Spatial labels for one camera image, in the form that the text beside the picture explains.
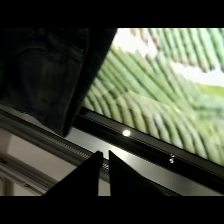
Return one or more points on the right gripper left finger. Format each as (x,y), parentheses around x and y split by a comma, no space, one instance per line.
(83,180)

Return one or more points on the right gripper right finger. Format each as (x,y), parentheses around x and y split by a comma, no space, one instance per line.
(130,180)

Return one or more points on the black jeans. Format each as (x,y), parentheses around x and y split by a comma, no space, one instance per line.
(46,73)

